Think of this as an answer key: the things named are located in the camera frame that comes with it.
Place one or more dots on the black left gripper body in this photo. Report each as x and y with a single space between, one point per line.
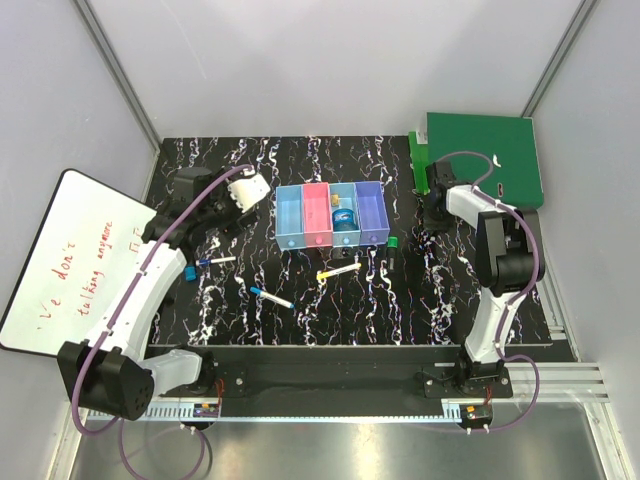
222 213

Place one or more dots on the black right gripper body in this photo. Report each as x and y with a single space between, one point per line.
435 220

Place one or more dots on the blue tip thin pen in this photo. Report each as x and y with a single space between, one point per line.
213 261

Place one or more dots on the light blue bin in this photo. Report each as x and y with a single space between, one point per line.
348 199
289 216

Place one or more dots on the blue cap white marker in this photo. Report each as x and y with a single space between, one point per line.
272 298

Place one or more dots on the pink bin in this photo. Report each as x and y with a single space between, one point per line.
317 215

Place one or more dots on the purple bin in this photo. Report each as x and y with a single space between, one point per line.
374 223

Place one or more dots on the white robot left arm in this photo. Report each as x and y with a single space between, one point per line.
108 371

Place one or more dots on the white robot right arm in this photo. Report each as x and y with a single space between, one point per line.
508 263

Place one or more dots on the green cap grey marker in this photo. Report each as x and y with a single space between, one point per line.
391 253

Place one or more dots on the yellow cap white marker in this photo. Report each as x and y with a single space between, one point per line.
338 271

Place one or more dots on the white whiteboard red writing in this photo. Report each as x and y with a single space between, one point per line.
83 252

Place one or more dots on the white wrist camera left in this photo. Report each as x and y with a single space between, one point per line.
248 192

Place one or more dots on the green ring binder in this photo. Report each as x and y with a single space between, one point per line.
499 150

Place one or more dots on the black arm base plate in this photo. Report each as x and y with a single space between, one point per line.
329 381

